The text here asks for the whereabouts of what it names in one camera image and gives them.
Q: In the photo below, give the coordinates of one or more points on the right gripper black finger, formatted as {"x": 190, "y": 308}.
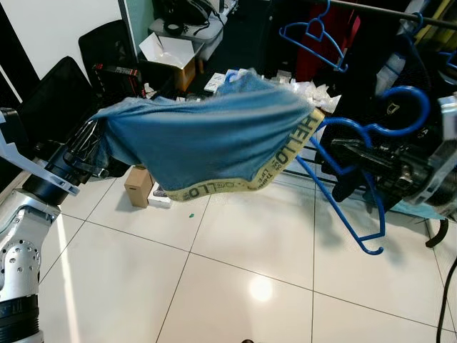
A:
{"x": 357, "y": 170}
{"x": 353, "y": 151}

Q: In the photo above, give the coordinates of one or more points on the blue taped plastic hanger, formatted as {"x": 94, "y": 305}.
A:
{"x": 408, "y": 90}

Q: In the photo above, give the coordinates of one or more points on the blue garment yellow HELLO waistband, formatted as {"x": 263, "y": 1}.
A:
{"x": 207, "y": 136}

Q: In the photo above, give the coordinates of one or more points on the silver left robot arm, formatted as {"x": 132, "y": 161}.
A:
{"x": 25, "y": 243}

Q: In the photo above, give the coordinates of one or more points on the black fabric equipment bag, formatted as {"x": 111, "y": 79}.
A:
{"x": 107, "y": 43}
{"x": 50, "y": 107}

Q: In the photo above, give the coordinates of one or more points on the small brown cardboard box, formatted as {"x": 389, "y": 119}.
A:
{"x": 139, "y": 187}

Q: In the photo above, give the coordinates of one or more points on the crumpled white plastic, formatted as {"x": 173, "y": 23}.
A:
{"x": 314, "y": 93}

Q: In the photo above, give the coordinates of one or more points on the red and black box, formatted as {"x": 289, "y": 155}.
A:
{"x": 118, "y": 75}

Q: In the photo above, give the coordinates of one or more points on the red hanging garment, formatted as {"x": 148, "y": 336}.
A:
{"x": 350, "y": 36}

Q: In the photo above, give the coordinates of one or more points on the cardboard box with white flaps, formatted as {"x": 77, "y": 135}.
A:
{"x": 171, "y": 53}

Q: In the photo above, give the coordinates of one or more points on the white paper packet pile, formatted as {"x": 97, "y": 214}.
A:
{"x": 218, "y": 82}

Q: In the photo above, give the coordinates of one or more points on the black backpack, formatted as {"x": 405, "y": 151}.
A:
{"x": 186, "y": 14}

